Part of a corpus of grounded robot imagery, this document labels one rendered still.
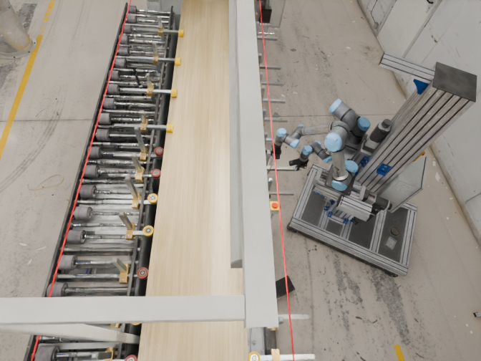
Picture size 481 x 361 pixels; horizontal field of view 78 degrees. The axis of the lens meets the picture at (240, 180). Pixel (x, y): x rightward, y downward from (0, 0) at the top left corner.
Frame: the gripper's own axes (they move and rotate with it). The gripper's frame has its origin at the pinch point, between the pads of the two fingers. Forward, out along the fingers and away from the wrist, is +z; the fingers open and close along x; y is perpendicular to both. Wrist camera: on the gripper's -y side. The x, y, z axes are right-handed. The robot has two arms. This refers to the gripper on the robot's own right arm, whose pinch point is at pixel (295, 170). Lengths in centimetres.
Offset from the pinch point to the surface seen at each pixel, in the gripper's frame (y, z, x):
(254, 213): -64, -164, -115
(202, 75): -90, -7, 111
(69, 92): -276, 82, 166
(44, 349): -182, -3, -142
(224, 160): -66, -8, 3
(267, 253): -62, -164, -125
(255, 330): -41, 20, -132
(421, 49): 215, 23, 223
